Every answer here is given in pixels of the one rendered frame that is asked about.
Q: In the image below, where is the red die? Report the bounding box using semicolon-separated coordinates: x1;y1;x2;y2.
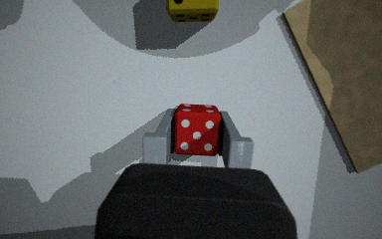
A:
174;104;221;156

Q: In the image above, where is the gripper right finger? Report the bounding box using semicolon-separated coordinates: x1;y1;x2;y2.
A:
218;111;255;169

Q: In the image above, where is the yellow die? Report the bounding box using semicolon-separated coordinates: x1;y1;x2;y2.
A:
166;0;219;22

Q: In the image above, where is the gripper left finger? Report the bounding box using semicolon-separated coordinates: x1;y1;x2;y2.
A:
142;109;177;164

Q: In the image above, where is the tan mat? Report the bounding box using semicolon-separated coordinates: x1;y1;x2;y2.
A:
282;0;382;174

